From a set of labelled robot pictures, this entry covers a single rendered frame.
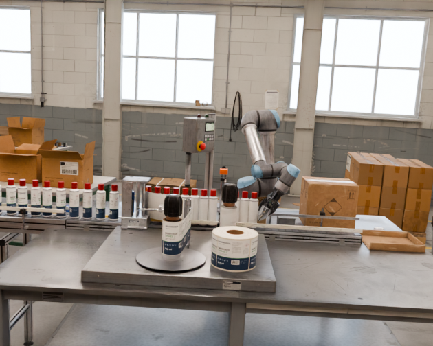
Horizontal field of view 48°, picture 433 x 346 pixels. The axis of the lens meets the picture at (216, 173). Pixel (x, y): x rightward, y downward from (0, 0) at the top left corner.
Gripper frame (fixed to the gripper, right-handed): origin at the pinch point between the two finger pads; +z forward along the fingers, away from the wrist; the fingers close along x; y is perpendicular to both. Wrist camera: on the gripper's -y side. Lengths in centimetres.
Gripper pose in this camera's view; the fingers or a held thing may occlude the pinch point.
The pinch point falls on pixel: (259, 218)
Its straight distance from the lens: 279.2
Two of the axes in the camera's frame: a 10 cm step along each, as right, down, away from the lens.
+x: 8.4, 5.4, 0.7
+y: -0.2, 1.6, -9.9
